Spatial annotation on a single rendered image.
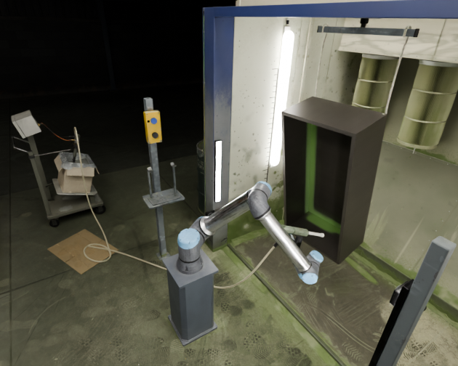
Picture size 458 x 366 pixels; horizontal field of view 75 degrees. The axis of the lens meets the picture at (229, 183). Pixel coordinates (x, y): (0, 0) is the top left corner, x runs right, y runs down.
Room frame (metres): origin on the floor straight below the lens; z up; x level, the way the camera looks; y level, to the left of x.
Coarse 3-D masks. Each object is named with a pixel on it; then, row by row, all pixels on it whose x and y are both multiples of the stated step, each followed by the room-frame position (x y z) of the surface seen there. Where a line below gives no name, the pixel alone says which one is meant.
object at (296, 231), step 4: (284, 228) 1.74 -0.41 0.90; (288, 228) 1.76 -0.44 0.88; (292, 228) 1.79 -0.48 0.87; (296, 228) 1.81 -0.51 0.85; (300, 228) 1.83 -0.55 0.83; (288, 232) 1.76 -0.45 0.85; (292, 232) 1.77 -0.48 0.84; (296, 232) 1.78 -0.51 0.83; (300, 232) 1.79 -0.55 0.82; (304, 232) 1.81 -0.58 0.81; (308, 232) 1.83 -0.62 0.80; (312, 232) 1.86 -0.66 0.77; (316, 232) 1.89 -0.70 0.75; (320, 236) 1.89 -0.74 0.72; (276, 244) 1.78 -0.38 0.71
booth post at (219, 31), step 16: (208, 16) 2.54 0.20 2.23; (208, 32) 2.54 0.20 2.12; (224, 32) 2.52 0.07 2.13; (208, 48) 2.54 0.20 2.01; (224, 48) 2.52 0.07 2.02; (208, 64) 2.54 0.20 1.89; (224, 64) 2.52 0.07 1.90; (208, 80) 2.54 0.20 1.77; (224, 80) 2.52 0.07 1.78; (208, 96) 2.54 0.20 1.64; (224, 96) 2.52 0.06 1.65; (208, 112) 2.54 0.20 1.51; (224, 112) 2.53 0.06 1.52; (208, 128) 2.54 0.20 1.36; (224, 128) 2.53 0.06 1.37; (208, 144) 2.55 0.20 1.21; (224, 144) 2.53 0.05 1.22; (208, 160) 2.55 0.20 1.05; (224, 160) 2.53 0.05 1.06; (208, 176) 2.55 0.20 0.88; (224, 176) 2.54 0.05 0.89; (208, 192) 2.55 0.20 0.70; (224, 192) 2.54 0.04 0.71; (208, 208) 2.55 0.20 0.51; (208, 240) 2.55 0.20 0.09; (224, 240) 2.55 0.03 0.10
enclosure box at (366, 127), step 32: (288, 128) 2.23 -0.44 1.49; (320, 128) 2.34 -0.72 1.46; (352, 128) 1.78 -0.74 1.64; (384, 128) 1.92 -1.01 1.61; (288, 160) 2.26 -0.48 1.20; (320, 160) 2.37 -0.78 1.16; (352, 160) 1.73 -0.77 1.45; (288, 192) 2.30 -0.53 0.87; (320, 192) 2.40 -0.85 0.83; (352, 192) 1.79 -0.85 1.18; (288, 224) 2.35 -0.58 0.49; (320, 224) 2.33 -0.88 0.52; (352, 224) 1.88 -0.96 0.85
